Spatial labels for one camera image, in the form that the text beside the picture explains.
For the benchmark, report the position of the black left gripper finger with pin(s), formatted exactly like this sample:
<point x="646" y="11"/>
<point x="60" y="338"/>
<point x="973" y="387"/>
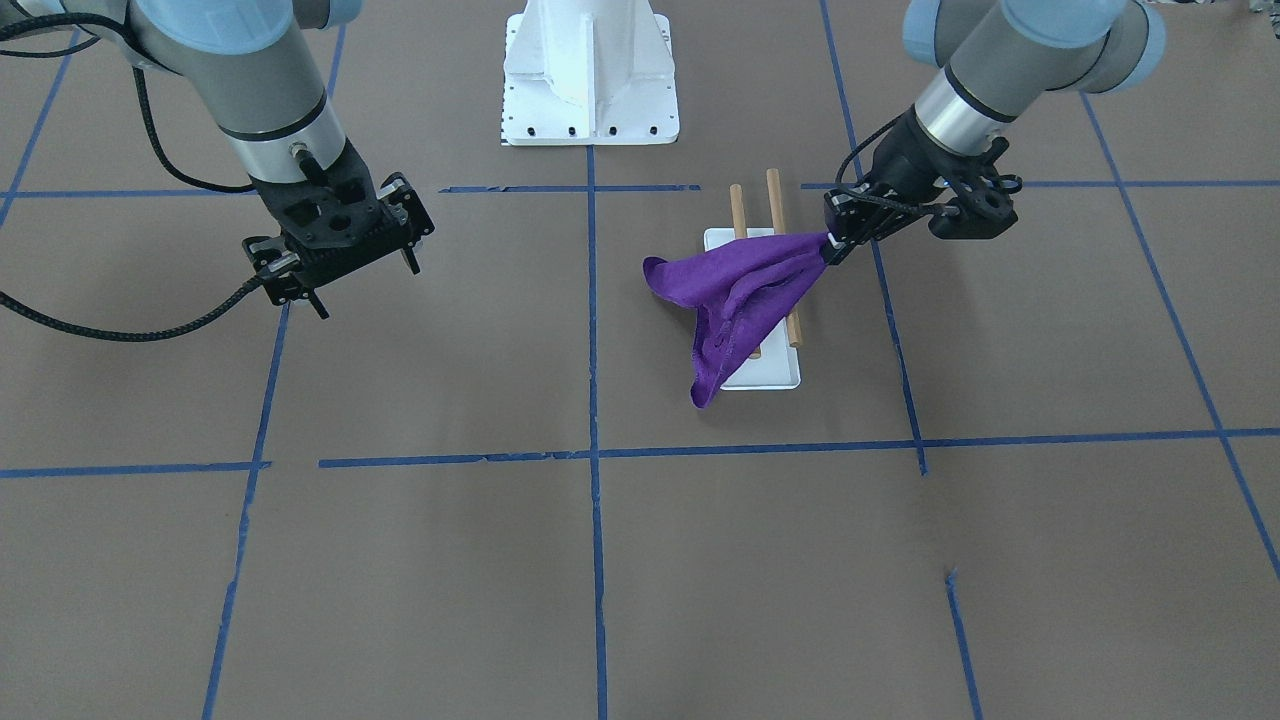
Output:
<point x="845" y="202"/>
<point x="847" y="233"/>

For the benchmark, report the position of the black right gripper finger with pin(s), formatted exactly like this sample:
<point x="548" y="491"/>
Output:
<point x="408" y="221"/>
<point x="288" y="274"/>

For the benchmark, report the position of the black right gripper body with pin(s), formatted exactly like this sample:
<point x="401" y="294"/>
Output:
<point x="413" y="213"/>

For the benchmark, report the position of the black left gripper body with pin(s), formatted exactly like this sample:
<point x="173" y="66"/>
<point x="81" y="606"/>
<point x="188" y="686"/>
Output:
<point x="905" y="163"/>

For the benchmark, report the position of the purple microfiber towel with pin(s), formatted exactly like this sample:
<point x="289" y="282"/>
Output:
<point x="738" y="292"/>

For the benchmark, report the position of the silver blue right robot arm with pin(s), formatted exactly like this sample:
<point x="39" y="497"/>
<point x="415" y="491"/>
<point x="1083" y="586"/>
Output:
<point x="249" y="63"/>

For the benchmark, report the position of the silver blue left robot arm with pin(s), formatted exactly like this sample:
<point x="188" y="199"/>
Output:
<point x="993" y="59"/>

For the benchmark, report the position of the lower wooden rack rod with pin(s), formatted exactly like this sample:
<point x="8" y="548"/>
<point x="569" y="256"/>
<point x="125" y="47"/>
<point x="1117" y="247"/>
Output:
<point x="739" y="222"/>

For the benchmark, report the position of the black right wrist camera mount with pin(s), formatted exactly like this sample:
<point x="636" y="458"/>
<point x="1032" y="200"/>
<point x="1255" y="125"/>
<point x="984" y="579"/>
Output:
<point x="325" y="216"/>

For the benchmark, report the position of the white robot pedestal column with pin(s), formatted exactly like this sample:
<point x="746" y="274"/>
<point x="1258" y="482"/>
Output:
<point x="580" y="73"/>

